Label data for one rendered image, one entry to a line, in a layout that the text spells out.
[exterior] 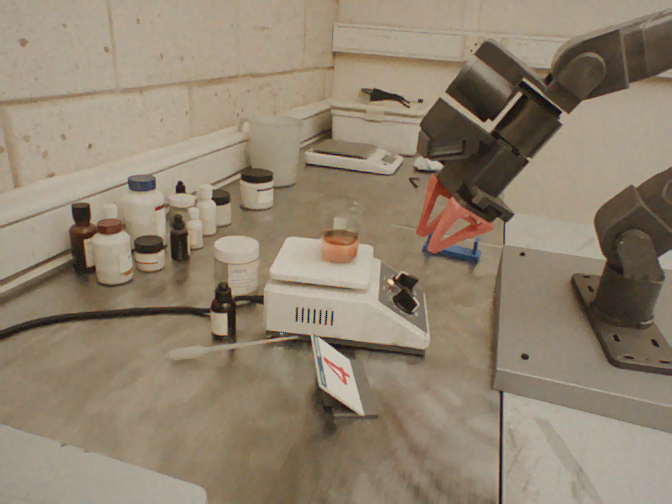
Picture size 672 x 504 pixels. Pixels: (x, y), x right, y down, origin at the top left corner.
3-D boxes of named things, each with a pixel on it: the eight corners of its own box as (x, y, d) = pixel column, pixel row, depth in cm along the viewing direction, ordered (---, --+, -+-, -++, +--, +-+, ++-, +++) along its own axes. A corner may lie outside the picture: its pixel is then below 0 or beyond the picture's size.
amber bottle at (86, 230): (69, 271, 75) (59, 208, 71) (80, 260, 79) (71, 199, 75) (97, 272, 75) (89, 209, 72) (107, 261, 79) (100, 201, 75)
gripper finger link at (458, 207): (418, 253, 60) (472, 191, 57) (397, 219, 66) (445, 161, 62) (456, 271, 64) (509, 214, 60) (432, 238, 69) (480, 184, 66)
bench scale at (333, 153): (391, 178, 139) (393, 160, 137) (302, 165, 145) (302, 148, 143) (403, 163, 156) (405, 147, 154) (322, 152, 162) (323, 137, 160)
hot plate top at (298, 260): (373, 251, 70) (374, 244, 70) (369, 290, 59) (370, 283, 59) (287, 241, 71) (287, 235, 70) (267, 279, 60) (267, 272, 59)
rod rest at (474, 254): (480, 255, 92) (484, 237, 91) (477, 262, 89) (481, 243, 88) (426, 244, 95) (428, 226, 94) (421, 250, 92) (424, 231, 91)
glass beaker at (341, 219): (309, 256, 65) (312, 196, 62) (346, 251, 68) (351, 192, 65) (331, 276, 61) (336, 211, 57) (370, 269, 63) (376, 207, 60)
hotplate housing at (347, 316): (422, 306, 73) (430, 254, 70) (427, 359, 61) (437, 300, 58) (268, 288, 75) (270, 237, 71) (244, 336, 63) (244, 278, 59)
